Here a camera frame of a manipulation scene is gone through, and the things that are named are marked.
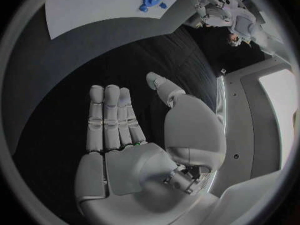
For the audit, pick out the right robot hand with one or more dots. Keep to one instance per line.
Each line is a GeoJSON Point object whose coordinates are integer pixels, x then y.
{"type": "Point", "coordinates": [131, 168]}

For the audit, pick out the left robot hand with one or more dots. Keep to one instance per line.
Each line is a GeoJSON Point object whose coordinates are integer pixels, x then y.
{"type": "Point", "coordinates": [199, 5]}

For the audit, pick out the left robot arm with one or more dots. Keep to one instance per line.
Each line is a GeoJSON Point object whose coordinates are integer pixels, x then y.
{"type": "Point", "coordinates": [243, 20]}

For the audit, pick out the white task board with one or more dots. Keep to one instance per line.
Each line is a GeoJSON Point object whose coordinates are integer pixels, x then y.
{"type": "Point", "coordinates": [93, 11]}

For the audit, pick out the blue peg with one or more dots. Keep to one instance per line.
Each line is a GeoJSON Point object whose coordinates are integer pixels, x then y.
{"type": "Point", "coordinates": [163, 5]}
{"type": "Point", "coordinates": [143, 8]}

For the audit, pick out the person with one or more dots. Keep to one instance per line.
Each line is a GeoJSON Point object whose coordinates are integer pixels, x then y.
{"type": "Point", "coordinates": [234, 39]}

